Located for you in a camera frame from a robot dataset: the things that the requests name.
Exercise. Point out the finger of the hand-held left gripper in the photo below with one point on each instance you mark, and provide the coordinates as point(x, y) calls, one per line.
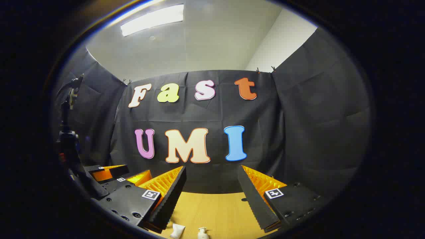
point(114, 186)
point(116, 170)

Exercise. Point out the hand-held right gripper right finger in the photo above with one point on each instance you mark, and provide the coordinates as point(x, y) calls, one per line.
point(254, 196)

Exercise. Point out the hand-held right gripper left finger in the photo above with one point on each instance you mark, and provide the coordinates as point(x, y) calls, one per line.
point(171, 196)

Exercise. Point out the white cream tube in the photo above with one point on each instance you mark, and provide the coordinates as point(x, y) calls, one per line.
point(177, 231)

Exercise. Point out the white pump bottle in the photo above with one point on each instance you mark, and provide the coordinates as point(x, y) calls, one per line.
point(202, 234)

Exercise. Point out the black backdrop cloth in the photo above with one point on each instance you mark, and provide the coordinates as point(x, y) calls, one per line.
point(298, 132)

